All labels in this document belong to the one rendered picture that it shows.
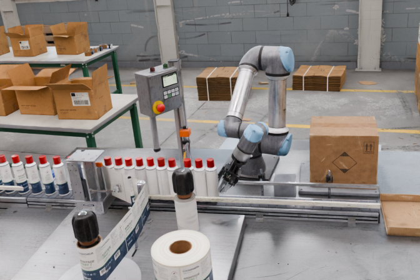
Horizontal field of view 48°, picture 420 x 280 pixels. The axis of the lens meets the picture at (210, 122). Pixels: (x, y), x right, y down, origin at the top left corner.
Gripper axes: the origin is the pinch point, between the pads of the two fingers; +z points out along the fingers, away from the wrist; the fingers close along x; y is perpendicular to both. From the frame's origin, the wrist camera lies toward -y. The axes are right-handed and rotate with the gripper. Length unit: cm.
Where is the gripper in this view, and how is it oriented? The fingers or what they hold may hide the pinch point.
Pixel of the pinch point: (221, 189)
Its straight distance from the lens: 212.4
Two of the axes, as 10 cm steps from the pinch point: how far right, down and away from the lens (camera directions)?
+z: -4.1, 8.0, 4.3
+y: -2.2, 3.7, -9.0
